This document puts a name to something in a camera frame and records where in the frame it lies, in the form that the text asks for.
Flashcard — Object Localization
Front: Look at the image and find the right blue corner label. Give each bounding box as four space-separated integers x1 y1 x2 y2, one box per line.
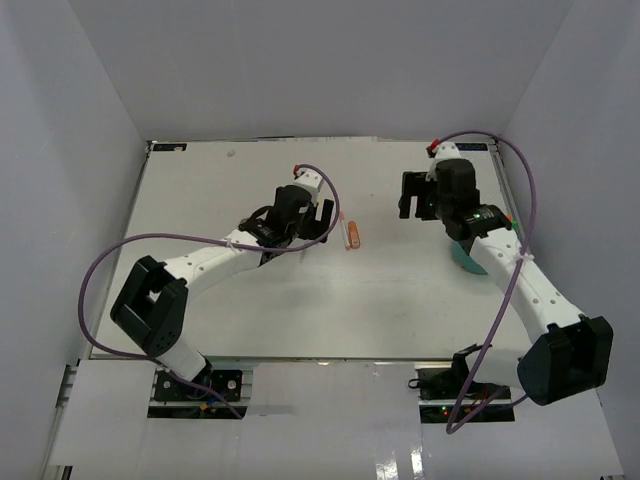
455 142 489 152

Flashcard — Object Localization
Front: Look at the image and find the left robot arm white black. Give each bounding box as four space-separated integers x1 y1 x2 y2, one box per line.
110 184 335 399

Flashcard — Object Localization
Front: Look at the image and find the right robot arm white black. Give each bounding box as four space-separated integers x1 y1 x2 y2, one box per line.
399 158 613 406

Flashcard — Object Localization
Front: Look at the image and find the pink cap white marker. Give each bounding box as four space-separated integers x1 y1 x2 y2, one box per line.
339 211 351 251

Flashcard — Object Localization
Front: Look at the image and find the teal round organizer container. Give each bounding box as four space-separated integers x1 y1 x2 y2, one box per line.
451 242 487 276

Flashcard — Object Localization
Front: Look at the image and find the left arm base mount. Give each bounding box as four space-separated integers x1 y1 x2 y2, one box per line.
147 369 252 420

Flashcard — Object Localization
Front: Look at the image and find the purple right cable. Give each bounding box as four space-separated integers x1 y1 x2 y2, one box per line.
429 130 535 435

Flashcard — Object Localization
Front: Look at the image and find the blue corner label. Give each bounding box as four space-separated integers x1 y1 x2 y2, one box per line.
152 143 187 152
455 142 489 152

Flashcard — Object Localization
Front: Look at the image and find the left blue corner label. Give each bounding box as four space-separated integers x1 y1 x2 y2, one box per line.
152 143 187 152

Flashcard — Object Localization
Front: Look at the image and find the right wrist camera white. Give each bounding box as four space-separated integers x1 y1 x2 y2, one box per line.
427 141 462 162

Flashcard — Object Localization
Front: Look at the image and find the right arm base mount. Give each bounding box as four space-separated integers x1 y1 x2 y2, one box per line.
407 344 515 425

